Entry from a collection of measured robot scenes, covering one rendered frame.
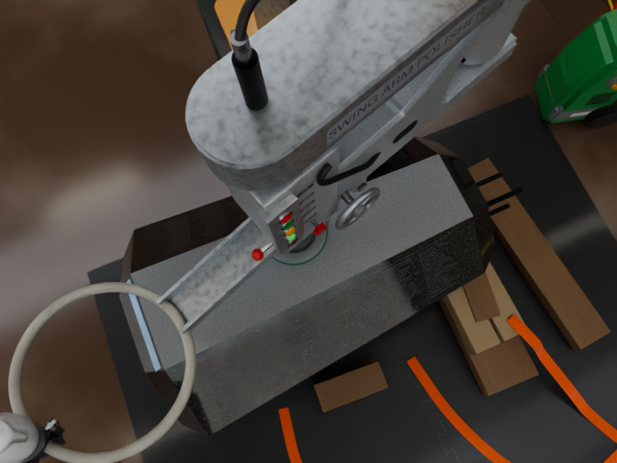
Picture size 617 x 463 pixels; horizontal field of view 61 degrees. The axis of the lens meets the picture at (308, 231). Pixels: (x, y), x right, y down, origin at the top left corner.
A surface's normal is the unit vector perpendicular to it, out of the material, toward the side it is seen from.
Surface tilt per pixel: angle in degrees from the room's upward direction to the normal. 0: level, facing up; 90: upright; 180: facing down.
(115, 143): 0
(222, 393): 45
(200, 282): 8
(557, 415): 0
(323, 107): 0
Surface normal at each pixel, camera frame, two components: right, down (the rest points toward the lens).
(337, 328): 0.28, 0.42
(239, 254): -0.15, -0.17
